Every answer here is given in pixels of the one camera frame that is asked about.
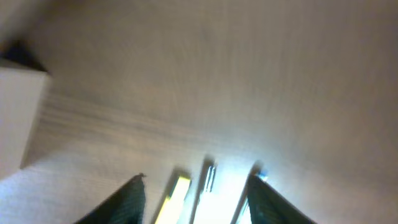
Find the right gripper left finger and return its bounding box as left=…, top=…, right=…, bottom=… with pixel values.
left=75, top=173, right=146, bottom=224

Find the blue white marker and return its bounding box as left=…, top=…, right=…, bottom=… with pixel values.
left=233, top=169, right=270, bottom=224

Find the black white marker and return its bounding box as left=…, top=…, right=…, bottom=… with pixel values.
left=190, top=163, right=244, bottom=224

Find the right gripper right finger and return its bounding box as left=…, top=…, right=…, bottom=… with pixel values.
left=247, top=175, right=315, bottom=224

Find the yellow highlighter marker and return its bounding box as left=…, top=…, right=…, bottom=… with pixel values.
left=154, top=175, right=192, bottom=224

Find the brown cardboard box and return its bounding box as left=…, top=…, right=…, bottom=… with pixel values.
left=1, top=59, right=51, bottom=179

